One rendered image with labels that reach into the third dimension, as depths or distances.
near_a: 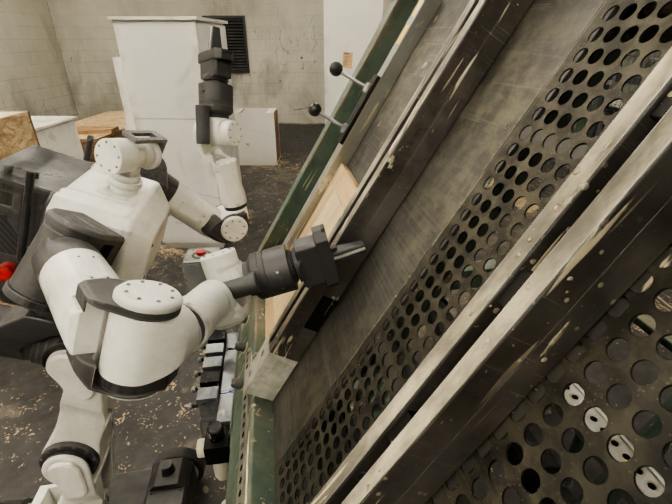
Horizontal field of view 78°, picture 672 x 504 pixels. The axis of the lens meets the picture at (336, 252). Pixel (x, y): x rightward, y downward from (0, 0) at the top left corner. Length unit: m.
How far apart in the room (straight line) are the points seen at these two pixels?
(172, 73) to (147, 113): 0.36
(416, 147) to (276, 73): 8.46
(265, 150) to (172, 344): 5.61
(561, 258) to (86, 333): 0.51
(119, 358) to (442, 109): 0.61
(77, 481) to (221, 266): 0.84
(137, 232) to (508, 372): 0.69
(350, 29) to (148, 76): 2.12
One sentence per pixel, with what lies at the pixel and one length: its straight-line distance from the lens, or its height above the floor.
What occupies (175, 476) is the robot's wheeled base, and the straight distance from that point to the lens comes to 1.80.
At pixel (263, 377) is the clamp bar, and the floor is 0.96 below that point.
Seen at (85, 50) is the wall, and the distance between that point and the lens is 10.32.
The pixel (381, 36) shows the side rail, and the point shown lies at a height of 1.63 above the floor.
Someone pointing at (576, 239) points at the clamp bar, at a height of 1.48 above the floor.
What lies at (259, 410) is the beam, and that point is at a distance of 0.98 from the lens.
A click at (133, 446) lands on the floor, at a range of 2.23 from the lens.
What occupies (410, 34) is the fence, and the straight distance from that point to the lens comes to 1.19.
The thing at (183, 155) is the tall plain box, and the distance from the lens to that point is 3.49.
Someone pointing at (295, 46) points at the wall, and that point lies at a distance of 9.10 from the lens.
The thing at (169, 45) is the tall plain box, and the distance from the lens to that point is 3.39.
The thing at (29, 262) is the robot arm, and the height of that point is 1.32.
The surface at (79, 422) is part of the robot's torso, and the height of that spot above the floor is 0.75.
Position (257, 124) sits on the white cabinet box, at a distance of 6.03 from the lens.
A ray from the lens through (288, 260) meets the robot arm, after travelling 0.74.
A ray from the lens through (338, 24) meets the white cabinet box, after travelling 4.67.
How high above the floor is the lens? 1.62
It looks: 27 degrees down
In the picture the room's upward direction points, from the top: straight up
